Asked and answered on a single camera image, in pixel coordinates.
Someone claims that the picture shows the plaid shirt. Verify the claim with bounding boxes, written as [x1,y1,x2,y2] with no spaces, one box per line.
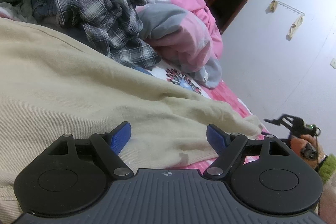
[0,0,161,68]

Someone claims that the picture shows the person's right forearm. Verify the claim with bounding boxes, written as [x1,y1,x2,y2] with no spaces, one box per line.
[315,154,336,224]

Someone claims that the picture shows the pink floral blanket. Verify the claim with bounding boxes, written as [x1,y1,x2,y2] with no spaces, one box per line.
[135,59,271,169]

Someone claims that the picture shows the person's right hand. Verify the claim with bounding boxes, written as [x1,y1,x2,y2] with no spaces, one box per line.
[290,134,327,170]

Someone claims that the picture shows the long beige hanging cloth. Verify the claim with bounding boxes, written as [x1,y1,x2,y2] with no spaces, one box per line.
[286,16,304,41]

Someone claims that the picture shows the khaki pants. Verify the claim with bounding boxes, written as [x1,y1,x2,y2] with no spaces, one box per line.
[0,17,263,209]

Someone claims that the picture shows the pink and white quilt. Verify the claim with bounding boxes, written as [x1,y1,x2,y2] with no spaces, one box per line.
[104,0,223,89]

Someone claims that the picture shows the navy blue garment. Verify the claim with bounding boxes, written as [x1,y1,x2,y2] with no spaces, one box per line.
[29,0,87,28]

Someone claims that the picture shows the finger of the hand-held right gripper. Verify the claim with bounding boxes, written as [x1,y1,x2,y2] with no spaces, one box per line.
[264,114,299,133]

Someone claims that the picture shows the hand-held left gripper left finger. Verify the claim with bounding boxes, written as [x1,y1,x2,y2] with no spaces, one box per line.
[49,121,133,179]

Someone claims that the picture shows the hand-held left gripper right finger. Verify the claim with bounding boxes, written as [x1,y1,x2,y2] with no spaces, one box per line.
[203,124,289,179]

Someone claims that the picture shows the white wall hook rack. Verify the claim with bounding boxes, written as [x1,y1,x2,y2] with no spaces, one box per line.
[277,0,305,17]

